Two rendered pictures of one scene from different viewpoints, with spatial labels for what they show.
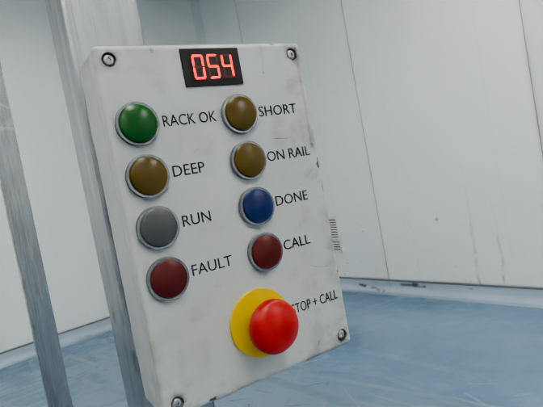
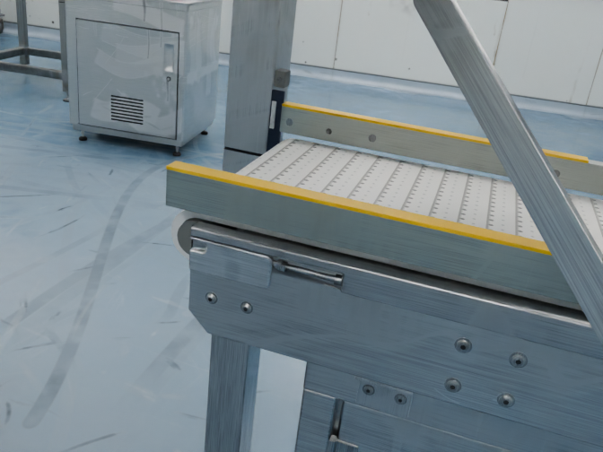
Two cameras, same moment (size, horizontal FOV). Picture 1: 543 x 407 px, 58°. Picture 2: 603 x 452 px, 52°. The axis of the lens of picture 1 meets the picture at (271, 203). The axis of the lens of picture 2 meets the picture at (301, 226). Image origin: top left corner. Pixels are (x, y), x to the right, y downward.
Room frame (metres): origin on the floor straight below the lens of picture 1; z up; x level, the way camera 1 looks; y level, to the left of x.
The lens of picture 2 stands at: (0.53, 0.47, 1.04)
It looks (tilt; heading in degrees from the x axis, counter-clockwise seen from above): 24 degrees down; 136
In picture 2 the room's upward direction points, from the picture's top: 7 degrees clockwise
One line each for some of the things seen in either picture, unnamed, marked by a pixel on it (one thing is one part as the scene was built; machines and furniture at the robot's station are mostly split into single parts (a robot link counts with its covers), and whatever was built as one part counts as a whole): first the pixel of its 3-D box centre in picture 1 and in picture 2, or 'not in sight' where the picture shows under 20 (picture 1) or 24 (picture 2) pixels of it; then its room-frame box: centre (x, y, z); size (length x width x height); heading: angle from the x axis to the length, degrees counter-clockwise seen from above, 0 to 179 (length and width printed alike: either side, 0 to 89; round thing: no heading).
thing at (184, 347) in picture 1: (222, 215); not in sight; (0.40, 0.04, 0.97); 0.17 x 0.06 x 0.26; 121
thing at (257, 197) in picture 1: (258, 206); not in sight; (0.38, 0.01, 0.98); 0.03 x 0.01 x 0.03; 121
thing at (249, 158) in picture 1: (249, 160); not in sight; (0.38, 0.01, 1.01); 0.03 x 0.01 x 0.03; 121
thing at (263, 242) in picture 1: (267, 251); not in sight; (0.38, 0.01, 0.94); 0.03 x 0.01 x 0.03; 121
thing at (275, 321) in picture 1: (264, 323); not in sight; (0.37, 0.02, 0.89); 0.04 x 0.04 x 0.04; 31
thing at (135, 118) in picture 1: (138, 123); not in sight; (0.34, 0.08, 1.05); 0.03 x 0.01 x 0.03; 121
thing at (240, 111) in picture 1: (241, 113); not in sight; (0.38, 0.01, 1.05); 0.03 x 0.01 x 0.03; 121
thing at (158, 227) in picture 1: (158, 227); not in sight; (0.34, 0.08, 0.98); 0.03 x 0.01 x 0.03; 121
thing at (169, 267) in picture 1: (169, 279); not in sight; (0.34, 0.08, 0.94); 0.03 x 0.01 x 0.03; 121
